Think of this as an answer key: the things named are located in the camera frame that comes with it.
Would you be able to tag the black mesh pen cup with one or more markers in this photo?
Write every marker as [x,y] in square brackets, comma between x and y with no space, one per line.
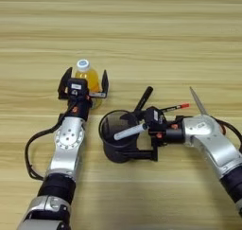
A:
[116,151]

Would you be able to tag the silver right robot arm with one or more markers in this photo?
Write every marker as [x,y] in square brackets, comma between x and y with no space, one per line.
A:
[211,142]

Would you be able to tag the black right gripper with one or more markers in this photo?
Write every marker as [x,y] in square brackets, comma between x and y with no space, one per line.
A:
[173,135]

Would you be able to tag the red capped marker pen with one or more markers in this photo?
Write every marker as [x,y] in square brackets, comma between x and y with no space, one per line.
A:
[176,107]

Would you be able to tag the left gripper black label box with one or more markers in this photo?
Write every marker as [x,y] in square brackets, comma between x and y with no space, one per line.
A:
[77,87]

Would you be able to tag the black marker pen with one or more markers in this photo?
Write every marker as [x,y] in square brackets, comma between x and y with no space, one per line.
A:
[144,98]

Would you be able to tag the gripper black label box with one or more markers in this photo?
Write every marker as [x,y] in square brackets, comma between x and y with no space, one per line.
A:
[77,87]
[156,118]

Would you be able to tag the grey white marker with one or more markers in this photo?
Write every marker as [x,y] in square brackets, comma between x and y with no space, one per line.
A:
[129,132]

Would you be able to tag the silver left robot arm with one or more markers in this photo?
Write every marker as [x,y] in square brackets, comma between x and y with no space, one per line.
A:
[64,151]

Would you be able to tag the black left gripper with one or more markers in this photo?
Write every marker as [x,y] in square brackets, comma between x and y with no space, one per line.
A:
[80,107]

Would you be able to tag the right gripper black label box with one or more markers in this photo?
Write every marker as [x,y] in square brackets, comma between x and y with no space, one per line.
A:
[156,118]

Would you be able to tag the orange juice bottle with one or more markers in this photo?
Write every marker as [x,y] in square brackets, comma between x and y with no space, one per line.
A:
[89,77]

